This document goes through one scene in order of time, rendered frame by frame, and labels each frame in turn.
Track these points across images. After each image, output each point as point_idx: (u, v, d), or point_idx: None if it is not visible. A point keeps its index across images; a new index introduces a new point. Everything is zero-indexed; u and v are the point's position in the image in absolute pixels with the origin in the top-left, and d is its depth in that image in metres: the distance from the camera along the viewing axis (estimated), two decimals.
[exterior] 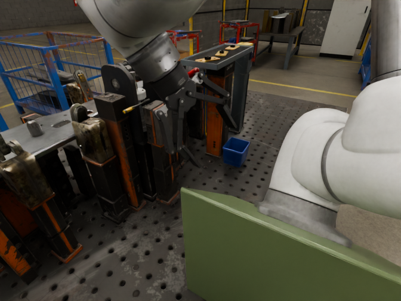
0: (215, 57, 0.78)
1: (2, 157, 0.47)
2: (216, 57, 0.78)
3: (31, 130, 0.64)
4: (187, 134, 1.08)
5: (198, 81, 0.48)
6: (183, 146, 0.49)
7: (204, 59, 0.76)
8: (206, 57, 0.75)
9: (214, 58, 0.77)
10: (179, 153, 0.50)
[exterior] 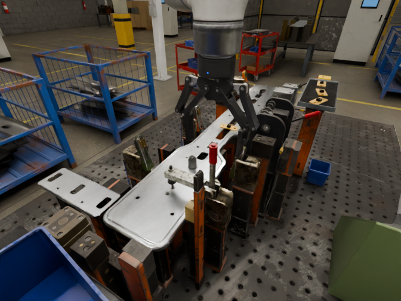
0: (323, 98, 0.93)
1: (215, 194, 0.62)
2: (323, 98, 0.93)
3: (192, 164, 0.79)
4: None
5: (195, 82, 0.49)
6: None
7: (317, 101, 0.91)
8: (318, 99, 0.90)
9: (323, 100, 0.92)
10: (247, 134, 0.49)
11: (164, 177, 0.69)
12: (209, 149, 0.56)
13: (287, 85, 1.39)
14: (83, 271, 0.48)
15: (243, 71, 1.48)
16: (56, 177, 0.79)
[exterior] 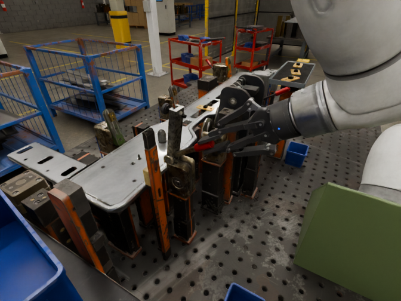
0: (295, 77, 0.94)
1: None
2: (295, 76, 0.94)
3: (161, 138, 0.80)
4: None
5: (253, 107, 0.46)
6: (229, 141, 0.54)
7: (288, 79, 0.92)
8: (290, 76, 0.91)
9: (295, 77, 0.93)
10: (226, 150, 0.54)
11: (169, 109, 0.54)
12: (205, 143, 0.55)
13: (269, 70, 1.40)
14: (35, 226, 0.49)
15: (226, 58, 1.49)
16: (27, 150, 0.80)
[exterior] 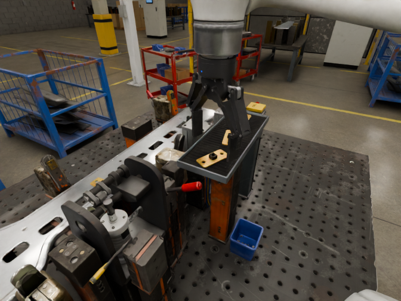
0: (223, 153, 0.59)
1: None
2: (224, 151, 0.59)
3: None
4: (185, 213, 0.89)
5: None
6: None
7: (209, 159, 0.57)
8: (210, 156, 0.56)
9: (221, 156, 0.58)
10: (238, 140, 0.47)
11: None
12: None
13: (220, 111, 1.05)
14: None
15: (167, 92, 1.14)
16: None
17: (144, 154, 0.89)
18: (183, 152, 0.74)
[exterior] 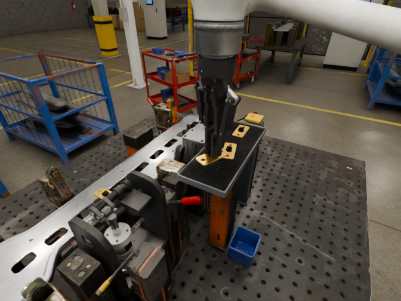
0: (223, 151, 0.59)
1: None
2: (224, 150, 0.59)
3: None
4: (185, 220, 0.91)
5: None
6: None
7: (209, 156, 0.56)
8: (210, 154, 0.56)
9: (221, 153, 0.58)
10: (220, 138, 0.52)
11: None
12: None
13: None
14: None
15: (168, 100, 1.17)
16: None
17: (145, 163, 0.91)
18: (183, 163, 0.76)
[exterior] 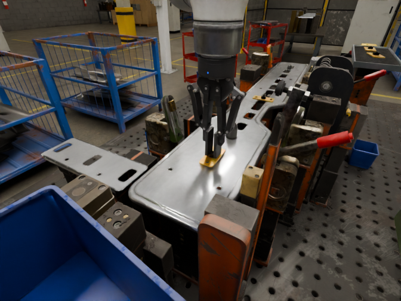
0: None
1: None
2: None
3: (233, 132, 0.64)
4: None
5: (198, 87, 0.50)
6: None
7: (210, 157, 0.56)
8: (212, 154, 0.56)
9: None
10: (223, 137, 0.52)
11: (293, 88, 0.38)
12: (341, 135, 0.39)
13: None
14: None
15: (268, 46, 1.33)
16: (64, 148, 0.63)
17: (273, 86, 1.07)
18: None
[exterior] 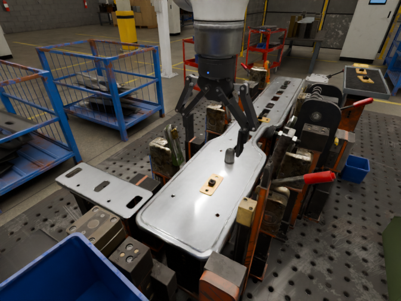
0: (218, 176, 0.65)
1: None
2: (217, 175, 0.65)
3: (230, 158, 0.69)
4: None
5: (196, 81, 0.49)
6: None
7: (209, 186, 0.62)
8: (211, 183, 0.61)
9: (218, 179, 0.64)
10: (248, 134, 0.49)
11: (282, 134, 0.43)
12: (324, 175, 0.44)
13: (315, 75, 1.29)
14: None
15: (266, 62, 1.38)
16: (74, 172, 0.69)
17: (270, 104, 1.12)
18: None
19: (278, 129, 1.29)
